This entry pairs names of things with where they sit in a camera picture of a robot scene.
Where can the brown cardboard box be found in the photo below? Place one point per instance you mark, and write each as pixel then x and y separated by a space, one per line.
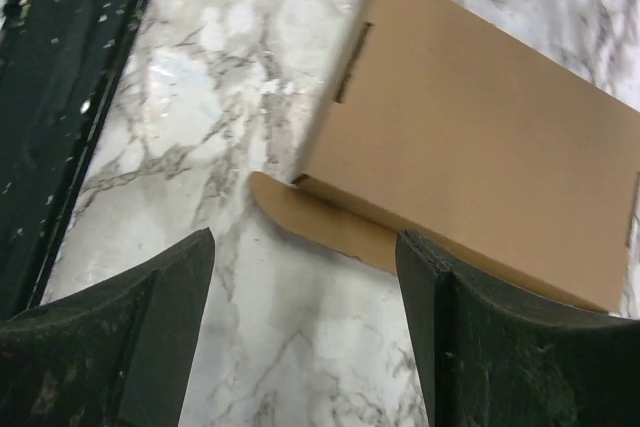
pixel 436 120

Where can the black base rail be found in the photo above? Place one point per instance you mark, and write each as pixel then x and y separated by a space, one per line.
pixel 61 61

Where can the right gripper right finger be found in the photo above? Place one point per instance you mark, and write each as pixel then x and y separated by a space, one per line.
pixel 489 353

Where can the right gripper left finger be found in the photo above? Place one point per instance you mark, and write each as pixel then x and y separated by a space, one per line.
pixel 118 353

